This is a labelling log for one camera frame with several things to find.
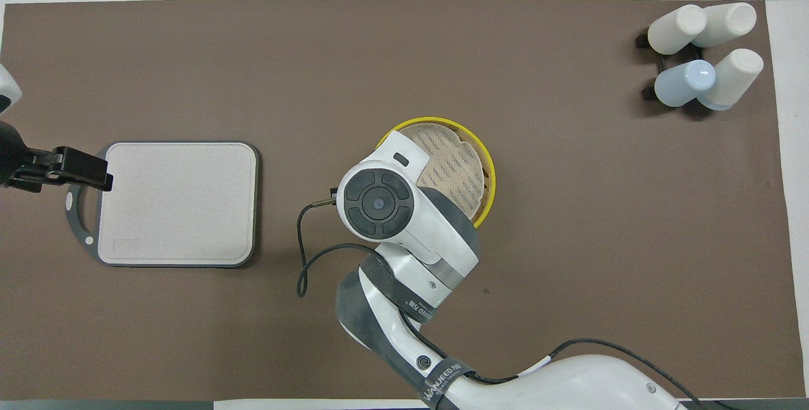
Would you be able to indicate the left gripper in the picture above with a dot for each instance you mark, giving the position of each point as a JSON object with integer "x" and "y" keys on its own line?
{"x": 11, "y": 154}

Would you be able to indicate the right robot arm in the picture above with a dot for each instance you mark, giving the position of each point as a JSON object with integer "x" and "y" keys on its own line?
{"x": 404, "y": 208}

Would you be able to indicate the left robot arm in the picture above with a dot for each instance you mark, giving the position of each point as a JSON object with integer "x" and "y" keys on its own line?
{"x": 6, "y": 84}

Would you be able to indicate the beige perforated steamer liner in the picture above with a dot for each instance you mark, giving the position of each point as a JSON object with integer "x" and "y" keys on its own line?
{"x": 452, "y": 163}

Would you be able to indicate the yellow round steamer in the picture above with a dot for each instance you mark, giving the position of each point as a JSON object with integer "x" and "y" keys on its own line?
{"x": 490, "y": 173}

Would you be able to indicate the grey rimmed beige cutting board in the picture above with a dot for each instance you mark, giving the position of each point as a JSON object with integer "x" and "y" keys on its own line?
{"x": 180, "y": 201}

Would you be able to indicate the black cup rack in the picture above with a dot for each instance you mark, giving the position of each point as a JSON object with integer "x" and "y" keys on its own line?
{"x": 663, "y": 61}

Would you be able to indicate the light blue cup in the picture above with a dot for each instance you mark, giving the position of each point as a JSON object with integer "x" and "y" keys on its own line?
{"x": 682, "y": 84}

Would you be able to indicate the white cup with blue rim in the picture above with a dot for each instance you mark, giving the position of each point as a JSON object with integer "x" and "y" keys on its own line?
{"x": 736, "y": 75}

